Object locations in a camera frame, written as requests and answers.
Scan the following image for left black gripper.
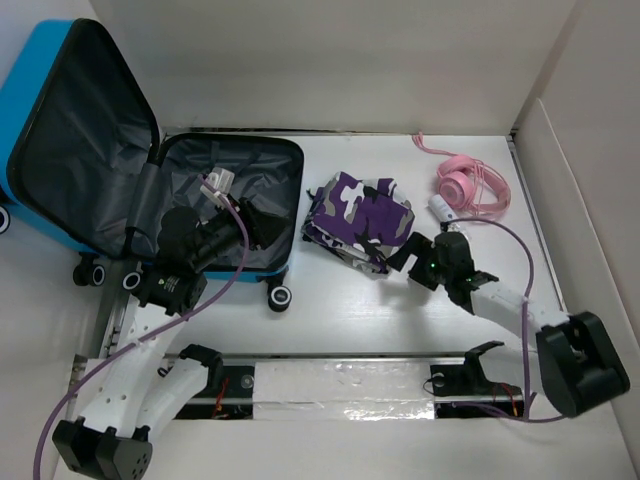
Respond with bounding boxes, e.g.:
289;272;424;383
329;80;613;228
190;193;290;270

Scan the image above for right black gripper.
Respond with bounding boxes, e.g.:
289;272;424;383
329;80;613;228
385;231;451;291

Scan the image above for white small bottle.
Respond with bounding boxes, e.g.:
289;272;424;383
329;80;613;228
428;194;457;222

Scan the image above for purple camouflage clothing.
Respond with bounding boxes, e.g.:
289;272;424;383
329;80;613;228
302;171;415;275

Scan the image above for pink headphones with cable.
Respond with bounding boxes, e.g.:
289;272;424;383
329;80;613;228
412;132;512;216

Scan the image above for blue kids suitcase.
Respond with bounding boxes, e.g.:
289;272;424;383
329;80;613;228
1;19;304;312

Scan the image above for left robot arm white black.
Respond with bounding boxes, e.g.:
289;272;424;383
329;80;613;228
52;195;298;479

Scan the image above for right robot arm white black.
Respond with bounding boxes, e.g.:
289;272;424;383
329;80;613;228
386;231;631;418

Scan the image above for silver tape strip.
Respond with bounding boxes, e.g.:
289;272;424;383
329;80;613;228
252;359;435;421

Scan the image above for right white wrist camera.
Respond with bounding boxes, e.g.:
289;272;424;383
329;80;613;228
440;221;471;240

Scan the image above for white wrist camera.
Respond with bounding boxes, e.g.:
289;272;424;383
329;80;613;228
200;167;235;202
440;221;471;240

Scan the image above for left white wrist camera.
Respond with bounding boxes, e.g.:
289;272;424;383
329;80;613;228
200;167;235;202

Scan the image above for metal base rail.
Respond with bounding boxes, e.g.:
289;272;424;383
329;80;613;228
72;352;531;421

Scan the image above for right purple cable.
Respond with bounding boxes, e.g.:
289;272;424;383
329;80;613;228
449;214;571;424

